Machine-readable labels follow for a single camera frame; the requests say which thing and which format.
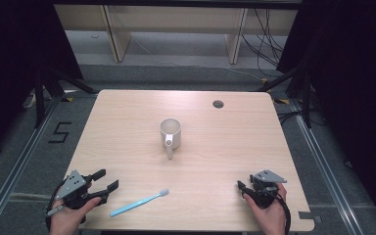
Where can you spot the grey metal floor rail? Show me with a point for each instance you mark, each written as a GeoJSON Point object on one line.
{"type": "Point", "coordinates": [326, 169]}
{"type": "Point", "coordinates": [16, 169]}

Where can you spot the person's right hand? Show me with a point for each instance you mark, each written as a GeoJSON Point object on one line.
{"type": "Point", "coordinates": [269, 217]}

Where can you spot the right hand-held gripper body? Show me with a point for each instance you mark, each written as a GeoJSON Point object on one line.
{"type": "Point", "coordinates": [265, 191]}

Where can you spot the white cup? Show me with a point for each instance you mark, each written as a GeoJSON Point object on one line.
{"type": "Point", "coordinates": [170, 133]}

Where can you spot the light blue toothbrush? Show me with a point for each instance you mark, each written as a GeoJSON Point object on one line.
{"type": "Point", "coordinates": [137, 204]}

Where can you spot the person's left hand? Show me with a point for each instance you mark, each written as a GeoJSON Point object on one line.
{"type": "Point", "coordinates": [68, 217]}

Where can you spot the light wooden shelf unit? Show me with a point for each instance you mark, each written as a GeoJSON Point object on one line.
{"type": "Point", "coordinates": [176, 23]}

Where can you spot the black metal stand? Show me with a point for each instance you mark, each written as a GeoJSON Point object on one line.
{"type": "Point", "coordinates": [302, 91]}
{"type": "Point", "coordinates": [40, 98]}

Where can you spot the dark curtain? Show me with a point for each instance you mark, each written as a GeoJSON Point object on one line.
{"type": "Point", "coordinates": [352, 81]}
{"type": "Point", "coordinates": [16, 65]}

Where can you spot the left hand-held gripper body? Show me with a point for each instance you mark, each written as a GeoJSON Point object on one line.
{"type": "Point", "coordinates": [72, 186]}

